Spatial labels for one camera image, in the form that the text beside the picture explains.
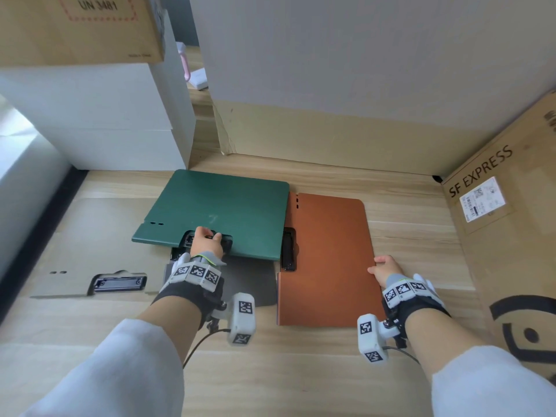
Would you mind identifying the white marker wrist band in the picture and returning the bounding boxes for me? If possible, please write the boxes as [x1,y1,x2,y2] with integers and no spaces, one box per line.
[163,253,227,293]
[382,273,446,310]

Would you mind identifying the person's left forearm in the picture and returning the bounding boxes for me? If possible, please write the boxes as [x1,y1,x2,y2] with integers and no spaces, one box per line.
[26,293,205,417]

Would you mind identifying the grey clipboard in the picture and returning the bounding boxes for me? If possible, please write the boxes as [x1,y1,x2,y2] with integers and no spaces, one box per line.
[168,246,279,307]

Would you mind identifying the orange-brown clipboard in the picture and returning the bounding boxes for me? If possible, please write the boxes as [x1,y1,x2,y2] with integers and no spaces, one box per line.
[276,192,386,327]

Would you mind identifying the green clipboard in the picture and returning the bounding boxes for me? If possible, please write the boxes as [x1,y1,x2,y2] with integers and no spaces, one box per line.
[131,169,290,261]

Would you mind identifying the person's left hand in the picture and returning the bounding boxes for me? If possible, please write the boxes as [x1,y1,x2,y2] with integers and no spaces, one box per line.
[190,227,226,257]

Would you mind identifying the white box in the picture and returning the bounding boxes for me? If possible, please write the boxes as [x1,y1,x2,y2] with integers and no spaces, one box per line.
[0,8,195,131]
[37,123,197,172]

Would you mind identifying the pink object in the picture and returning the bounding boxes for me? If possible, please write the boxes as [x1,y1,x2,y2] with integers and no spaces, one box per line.
[175,42,192,83]

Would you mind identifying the beige clipboard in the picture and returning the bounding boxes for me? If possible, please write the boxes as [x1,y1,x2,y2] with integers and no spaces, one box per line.
[30,197,174,299]

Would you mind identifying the person's right forearm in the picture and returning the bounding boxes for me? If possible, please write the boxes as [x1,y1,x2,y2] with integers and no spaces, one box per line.
[406,306,556,417]

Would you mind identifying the cardboard box with black print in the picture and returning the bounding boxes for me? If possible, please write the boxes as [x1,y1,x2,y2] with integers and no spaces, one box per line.
[440,88,556,387]

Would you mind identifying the small white object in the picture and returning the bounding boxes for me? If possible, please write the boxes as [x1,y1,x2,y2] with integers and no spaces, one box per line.
[188,68,209,91]

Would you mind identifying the thin black cable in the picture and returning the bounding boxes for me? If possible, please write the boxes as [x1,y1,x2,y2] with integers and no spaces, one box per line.
[386,336,421,365]
[182,319,232,370]

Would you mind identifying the white shipping label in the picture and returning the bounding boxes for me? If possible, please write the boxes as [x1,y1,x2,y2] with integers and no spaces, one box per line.
[459,176,507,224]

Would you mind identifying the person's right hand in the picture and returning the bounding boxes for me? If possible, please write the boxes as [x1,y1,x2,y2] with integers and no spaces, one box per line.
[367,255,407,288]

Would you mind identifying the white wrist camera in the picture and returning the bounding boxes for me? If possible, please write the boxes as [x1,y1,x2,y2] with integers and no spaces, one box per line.
[357,314,401,364]
[213,292,256,346]

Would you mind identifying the cardboard box with red print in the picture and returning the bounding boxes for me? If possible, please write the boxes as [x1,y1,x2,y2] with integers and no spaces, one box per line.
[0,0,166,68]

